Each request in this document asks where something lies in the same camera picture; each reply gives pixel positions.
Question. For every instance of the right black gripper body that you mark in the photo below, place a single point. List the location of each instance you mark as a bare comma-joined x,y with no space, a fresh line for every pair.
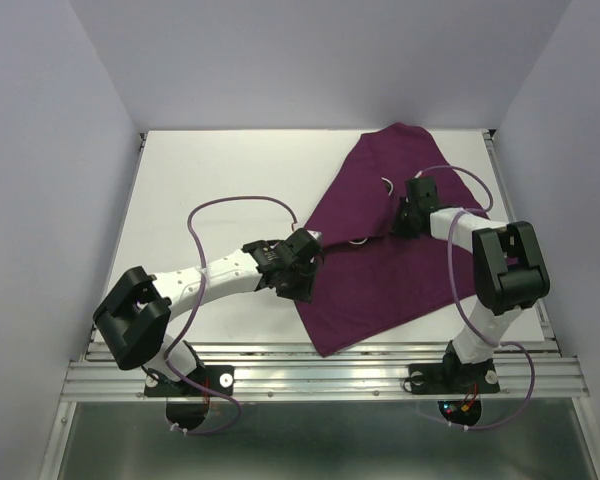
403,223

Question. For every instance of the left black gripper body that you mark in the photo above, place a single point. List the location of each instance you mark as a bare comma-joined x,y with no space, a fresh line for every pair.
299,285

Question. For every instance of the purple surgical cloth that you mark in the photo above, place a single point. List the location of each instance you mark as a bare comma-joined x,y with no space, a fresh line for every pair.
373,280

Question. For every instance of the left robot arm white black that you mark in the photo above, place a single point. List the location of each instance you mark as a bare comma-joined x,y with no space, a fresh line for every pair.
133,317

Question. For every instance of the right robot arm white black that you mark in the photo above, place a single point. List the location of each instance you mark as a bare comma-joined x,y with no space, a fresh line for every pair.
509,274

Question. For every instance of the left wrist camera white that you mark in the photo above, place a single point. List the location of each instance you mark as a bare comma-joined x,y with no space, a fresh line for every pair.
315,234

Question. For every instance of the aluminium front rail frame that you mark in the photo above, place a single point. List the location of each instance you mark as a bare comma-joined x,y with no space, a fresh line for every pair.
277,372

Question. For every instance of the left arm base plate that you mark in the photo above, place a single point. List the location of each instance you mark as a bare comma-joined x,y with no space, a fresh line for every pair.
219,378

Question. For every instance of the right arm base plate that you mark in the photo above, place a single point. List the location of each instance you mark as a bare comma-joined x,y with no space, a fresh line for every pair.
436,379

